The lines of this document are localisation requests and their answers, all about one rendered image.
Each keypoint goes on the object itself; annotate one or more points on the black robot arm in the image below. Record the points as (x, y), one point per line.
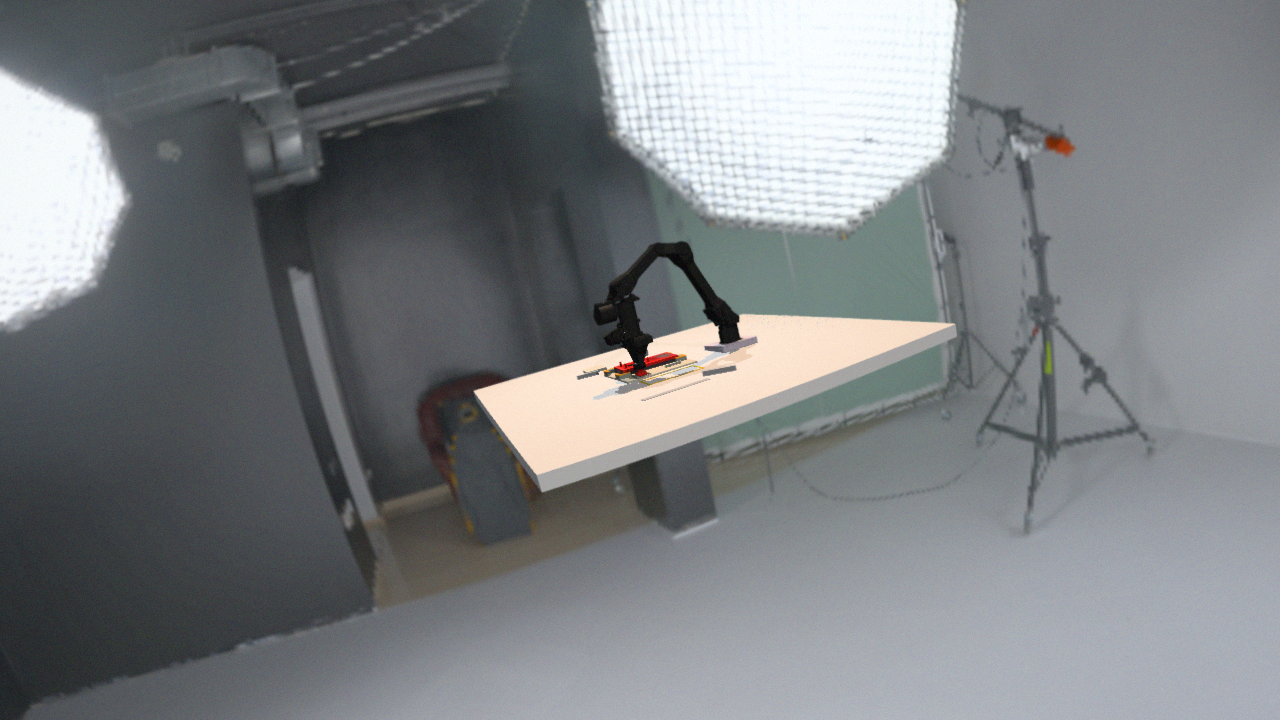
(680, 253)

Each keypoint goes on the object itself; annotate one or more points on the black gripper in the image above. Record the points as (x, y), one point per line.
(638, 342)

